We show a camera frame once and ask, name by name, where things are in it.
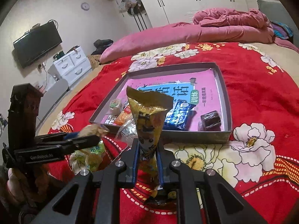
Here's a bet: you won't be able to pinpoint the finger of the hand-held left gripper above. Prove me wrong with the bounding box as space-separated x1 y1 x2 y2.
35 132 81 143
57 135 101 156

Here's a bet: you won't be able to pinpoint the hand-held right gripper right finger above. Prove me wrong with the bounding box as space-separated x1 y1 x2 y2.
156 143 269 224

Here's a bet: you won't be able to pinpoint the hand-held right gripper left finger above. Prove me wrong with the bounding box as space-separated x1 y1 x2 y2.
35 138 141 224

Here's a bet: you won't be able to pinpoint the clear flaky pastry packet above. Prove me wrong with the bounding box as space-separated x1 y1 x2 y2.
79 123 110 139

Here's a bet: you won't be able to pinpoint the yellow pastry green packet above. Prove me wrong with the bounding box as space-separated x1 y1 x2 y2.
85 142 106 171

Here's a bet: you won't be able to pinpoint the green cartoon snack packet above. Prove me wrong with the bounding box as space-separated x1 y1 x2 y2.
70 150 91 172

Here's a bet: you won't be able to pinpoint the clear nut bar packet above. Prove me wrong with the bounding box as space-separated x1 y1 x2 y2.
115 121 139 143

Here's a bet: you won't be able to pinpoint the dark cartoon snack packet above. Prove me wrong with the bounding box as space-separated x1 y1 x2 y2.
144 188 178 206

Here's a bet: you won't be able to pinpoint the dark chocolate bar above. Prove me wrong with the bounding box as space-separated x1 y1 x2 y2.
104 115 118 126

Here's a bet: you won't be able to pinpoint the orange bread packet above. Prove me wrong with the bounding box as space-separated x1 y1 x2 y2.
115 106 134 126

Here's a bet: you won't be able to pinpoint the gold snack packet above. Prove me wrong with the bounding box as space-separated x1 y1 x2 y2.
126 86 172 204

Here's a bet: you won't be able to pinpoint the blue cookie packet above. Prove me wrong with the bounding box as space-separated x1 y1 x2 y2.
163 101 197 131

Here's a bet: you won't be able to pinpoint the brown cake packet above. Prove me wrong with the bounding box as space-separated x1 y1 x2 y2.
198 110 221 131

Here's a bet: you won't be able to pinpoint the shallow grey cardboard box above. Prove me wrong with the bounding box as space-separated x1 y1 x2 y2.
89 62 233 144

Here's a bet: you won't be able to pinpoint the person's left forearm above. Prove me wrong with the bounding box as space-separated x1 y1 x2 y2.
7 167 27 204

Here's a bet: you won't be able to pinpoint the grey chair back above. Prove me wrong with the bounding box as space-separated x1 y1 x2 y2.
49 78 70 92

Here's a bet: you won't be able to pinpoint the white drawer cabinet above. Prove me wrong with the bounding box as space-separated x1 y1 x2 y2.
48 46 93 89

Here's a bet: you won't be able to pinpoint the black flat television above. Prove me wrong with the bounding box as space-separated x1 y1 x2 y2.
13 21 63 69

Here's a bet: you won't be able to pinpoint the tan knit blanket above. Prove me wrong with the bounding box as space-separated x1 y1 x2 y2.
90 55 104 71

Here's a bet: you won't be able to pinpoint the pink book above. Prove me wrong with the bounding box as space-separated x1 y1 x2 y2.
106 73 217 128

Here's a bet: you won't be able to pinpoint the dark clothes pile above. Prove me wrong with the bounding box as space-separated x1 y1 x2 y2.
91 39 114 56

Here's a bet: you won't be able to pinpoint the pink quilt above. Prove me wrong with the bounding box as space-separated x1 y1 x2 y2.
99 21 299 65

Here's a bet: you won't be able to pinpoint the crumpled pink blanket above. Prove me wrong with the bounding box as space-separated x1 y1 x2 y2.
192 8 274 44

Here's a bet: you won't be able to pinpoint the white wardrobe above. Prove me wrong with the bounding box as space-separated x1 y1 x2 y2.
96 0 249 29

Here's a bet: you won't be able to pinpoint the colourful striped cloth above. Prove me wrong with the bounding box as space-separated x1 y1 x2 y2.
270 21 294 39

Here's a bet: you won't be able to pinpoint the black hanging straps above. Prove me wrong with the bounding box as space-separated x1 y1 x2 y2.
133 14 148 31

